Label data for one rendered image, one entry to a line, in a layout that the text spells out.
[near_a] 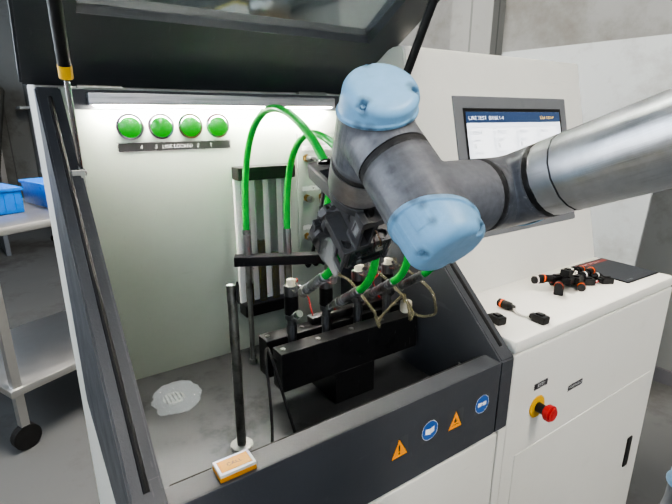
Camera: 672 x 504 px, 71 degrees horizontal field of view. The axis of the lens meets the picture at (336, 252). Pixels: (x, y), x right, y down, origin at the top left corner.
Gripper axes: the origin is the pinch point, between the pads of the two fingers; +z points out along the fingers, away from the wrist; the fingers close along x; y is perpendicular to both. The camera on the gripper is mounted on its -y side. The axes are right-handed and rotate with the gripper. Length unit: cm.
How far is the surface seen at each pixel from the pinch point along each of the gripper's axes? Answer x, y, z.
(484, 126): 55, -28, 18
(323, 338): -2.7, 5.7, 23.9
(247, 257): -10.3, -18.9, 27.9
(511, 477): 27, 44, 44
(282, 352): -11.4, 6.2, 20.7
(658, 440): 142, 72, 145
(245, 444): -22.9, 17.8, 26.3
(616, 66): 196, -83, 78
